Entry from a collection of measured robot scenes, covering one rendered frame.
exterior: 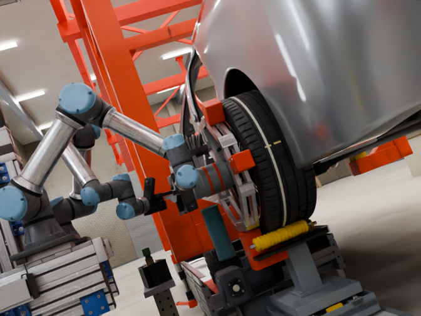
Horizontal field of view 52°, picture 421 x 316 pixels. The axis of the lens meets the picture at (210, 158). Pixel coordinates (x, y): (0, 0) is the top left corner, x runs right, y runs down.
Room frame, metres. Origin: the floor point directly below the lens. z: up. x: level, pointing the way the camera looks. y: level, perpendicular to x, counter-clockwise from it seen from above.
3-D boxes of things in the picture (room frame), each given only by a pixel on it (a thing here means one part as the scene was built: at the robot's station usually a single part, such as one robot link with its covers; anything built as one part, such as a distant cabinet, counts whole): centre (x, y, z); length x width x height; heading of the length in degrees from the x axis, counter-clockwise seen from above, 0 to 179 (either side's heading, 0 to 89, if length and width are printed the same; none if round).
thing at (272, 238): (1.93, -0.16, 0.51); 0.29 x 0.06 x 0.06; 101
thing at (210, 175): (2.01, 0.03, 0.85); 0.21 x 0.14 x 0.14; 101
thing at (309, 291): (2.06, -0.21, 0.32); 0.40 x 0.30 x 0.28; 11
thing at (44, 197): (1.64, 0.69, 0.98); 0.13 x 0.12 x 0.14; 1
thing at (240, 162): (1.72, -0.11, 0.85); 0.09 x 0.08 x 0.07; 11
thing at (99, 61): (4.39, 0.69, 1.75); 0.19 x 0.19 x 2.45; 11
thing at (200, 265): (3.81, 0.13, 0.13); 2.47 x 0.85 x 0.27; 11
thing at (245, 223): (2.02, -0.04, 0.85); 0.54 x 0.07 x 0.54; 11
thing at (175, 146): (1.54, 0.10, 0.95); 0.11 x 0.08 x 0.11; 1
